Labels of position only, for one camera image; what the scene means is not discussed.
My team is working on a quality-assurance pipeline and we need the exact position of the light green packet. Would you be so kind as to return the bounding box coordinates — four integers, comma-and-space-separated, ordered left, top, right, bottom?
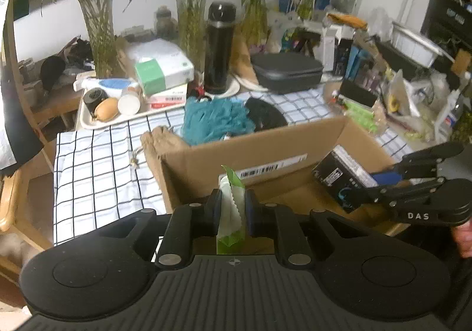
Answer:
343, 99, 378, 133

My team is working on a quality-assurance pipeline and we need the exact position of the brown paper bag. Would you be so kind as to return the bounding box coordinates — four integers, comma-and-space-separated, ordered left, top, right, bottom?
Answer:
230, 32, 259, 85

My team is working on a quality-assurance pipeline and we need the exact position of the white black checked tablecloth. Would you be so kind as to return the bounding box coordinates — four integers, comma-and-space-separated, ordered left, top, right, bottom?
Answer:
53, 88, 414, 247

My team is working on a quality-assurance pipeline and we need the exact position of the white tall carton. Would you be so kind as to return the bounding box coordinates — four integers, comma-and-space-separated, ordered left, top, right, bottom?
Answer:
322, 23, 355, 75

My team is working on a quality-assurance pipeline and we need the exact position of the white orange jar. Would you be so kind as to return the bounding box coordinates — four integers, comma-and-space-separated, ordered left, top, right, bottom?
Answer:
118, 86, 142, 115

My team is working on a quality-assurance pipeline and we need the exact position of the white pink flat box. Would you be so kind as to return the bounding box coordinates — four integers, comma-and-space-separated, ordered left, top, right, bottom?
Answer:
147, 84, 188, 110

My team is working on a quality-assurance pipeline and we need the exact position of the white plastic basket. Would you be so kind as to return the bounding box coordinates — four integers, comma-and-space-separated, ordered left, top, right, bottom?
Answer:
391, 23, 443, 66

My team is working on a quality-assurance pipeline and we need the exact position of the green white snack packet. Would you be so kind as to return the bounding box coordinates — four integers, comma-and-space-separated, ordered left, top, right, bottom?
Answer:
216, 165, 247, 256

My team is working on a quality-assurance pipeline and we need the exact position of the green white tissue pack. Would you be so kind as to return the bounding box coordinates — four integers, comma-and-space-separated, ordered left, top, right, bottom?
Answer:
133, 55, 195, 98

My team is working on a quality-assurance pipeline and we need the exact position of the black thermos bottle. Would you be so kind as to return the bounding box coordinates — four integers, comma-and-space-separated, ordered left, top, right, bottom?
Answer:
204, 2, 237, 95

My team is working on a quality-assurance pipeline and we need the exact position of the black round hat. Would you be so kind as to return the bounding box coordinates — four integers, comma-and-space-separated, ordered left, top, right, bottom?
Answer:
40, 56, 67, 91

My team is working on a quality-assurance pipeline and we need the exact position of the tan round pouch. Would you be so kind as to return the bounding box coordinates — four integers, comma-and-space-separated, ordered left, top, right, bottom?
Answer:
92, 97, 119, 122

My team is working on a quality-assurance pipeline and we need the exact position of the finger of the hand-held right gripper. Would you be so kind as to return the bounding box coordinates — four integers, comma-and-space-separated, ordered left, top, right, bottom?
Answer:
371, 141, 465, 186
350, 176, 448, 212

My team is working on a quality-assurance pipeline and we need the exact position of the teal knitted cloth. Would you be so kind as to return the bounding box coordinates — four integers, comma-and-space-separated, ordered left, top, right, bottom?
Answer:
181, 98, 256, 145

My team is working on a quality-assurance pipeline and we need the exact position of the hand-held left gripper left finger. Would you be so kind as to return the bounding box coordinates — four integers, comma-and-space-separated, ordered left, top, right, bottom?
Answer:
122, 189, 224, 269

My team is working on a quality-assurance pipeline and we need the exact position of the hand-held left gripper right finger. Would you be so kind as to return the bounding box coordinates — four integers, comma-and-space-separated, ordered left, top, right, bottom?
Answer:
244, 189, 345, 267

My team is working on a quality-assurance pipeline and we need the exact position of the black cloth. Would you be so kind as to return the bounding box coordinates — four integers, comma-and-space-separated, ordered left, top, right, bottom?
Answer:
244, 97, 289, 131

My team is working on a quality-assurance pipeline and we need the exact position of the cream plastic tray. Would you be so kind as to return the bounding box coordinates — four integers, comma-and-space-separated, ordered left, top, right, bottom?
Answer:
76, 75, 241, 131

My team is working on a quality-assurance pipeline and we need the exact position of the white plastic bag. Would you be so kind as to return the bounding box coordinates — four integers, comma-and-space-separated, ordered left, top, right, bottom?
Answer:
125, 38, 189, 68

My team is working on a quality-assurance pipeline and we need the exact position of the black storage shelf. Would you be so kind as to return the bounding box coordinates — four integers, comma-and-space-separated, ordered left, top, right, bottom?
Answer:
420, 0, 472, 59

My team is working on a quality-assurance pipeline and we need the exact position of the clear plastic bag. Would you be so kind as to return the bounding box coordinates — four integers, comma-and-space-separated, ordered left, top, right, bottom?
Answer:
269, 10, 307, 53

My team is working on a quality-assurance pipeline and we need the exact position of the white blue spray bottle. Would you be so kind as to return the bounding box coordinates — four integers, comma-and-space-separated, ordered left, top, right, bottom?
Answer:
73, 78, 141, 93

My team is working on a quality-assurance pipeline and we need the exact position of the grey zip case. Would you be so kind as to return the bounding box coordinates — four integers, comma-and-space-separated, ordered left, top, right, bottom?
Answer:
251, 53, 324, 94

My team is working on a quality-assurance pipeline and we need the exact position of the wooden chair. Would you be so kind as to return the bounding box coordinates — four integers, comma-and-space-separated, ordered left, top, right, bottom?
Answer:
0, 165, 56, 254

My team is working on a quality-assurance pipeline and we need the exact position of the person's right hand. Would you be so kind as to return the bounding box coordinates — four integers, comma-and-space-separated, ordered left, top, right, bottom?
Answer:
452, 219, 472, 258

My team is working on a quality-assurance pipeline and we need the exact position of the black tape roll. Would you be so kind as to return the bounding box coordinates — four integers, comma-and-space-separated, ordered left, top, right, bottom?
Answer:
83, 88, 109, 111

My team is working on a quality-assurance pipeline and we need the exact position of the small dark bottle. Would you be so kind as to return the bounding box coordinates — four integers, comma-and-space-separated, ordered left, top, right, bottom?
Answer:
155, 6, 179, 40

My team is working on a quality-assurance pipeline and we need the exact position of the yellow cloth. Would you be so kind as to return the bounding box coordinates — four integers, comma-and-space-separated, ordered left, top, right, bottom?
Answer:
326, 12, 369, 29

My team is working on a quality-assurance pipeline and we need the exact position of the brown cardboard box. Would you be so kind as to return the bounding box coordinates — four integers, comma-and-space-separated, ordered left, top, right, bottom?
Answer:
142, 115, 410, 243

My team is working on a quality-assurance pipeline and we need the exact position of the black product box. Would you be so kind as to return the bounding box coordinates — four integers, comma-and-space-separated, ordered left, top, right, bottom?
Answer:
312, 145, 384, 212

